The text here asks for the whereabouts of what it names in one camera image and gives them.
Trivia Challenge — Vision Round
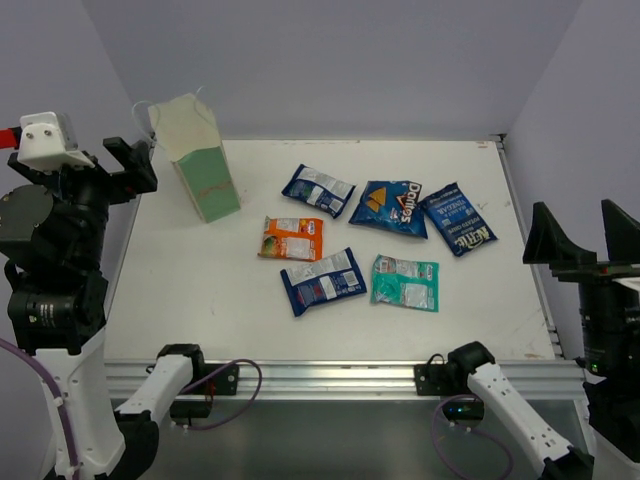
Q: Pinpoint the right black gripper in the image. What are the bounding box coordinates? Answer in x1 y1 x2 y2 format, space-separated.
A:
527 196 640 378

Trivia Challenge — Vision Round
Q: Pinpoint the green paper gift bag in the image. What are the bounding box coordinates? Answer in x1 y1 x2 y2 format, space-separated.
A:
131 90 241 223

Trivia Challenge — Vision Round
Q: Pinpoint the blue Kettle chips bag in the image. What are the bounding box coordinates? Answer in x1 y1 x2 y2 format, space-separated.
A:
418 182 498 257

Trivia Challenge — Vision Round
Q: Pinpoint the teal snack bag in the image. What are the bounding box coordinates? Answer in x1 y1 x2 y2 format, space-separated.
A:
370 255 439 313

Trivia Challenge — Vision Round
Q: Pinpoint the orange snack bag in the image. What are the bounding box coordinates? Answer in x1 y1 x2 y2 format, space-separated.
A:
258 216 324 262

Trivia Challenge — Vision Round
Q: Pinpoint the blue Doritos chip bag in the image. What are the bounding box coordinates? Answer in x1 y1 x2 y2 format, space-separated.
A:
349 180 428 240

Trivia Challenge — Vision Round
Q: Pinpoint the dark blue snack bag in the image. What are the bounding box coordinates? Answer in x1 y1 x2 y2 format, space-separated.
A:
281 164 355 219
280 247 367 317

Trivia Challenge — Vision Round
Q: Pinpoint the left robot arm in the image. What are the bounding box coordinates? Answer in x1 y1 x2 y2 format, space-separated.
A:
1 137 208 479

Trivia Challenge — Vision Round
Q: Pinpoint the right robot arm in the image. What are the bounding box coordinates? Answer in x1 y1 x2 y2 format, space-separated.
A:
445 199 639 479

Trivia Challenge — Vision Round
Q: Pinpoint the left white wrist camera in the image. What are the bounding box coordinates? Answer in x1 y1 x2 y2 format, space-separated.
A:
17 111 95 174

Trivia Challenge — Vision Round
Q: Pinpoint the right black base bracket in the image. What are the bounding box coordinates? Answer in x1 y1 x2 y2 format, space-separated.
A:
413 353 485 428

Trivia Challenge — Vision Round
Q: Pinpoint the black base bracket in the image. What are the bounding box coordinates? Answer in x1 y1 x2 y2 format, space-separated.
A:
168 361 240 431
413 353 485 428

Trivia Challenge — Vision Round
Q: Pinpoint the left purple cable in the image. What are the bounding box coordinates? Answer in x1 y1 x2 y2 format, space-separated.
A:
0 127 84 480

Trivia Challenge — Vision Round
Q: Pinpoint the purple cable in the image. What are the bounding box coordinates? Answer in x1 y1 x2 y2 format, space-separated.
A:
430 394 516 480
0 127 84 480

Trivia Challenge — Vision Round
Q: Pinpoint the left black base bracket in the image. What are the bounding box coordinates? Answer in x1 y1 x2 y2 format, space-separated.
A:
168 361 240 431

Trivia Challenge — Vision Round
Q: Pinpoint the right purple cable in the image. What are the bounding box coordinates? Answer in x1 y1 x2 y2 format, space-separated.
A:
430 394 516 480

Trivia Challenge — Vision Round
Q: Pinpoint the aluminium mounting rail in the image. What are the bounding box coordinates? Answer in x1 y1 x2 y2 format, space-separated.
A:
104 358 591 401

